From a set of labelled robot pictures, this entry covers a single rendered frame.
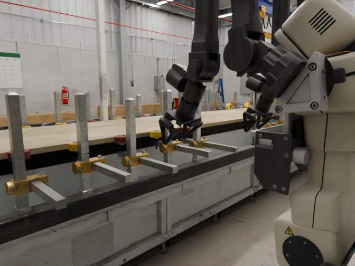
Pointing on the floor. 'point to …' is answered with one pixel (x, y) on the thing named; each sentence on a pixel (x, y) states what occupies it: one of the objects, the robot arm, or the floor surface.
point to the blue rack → (221, 89)
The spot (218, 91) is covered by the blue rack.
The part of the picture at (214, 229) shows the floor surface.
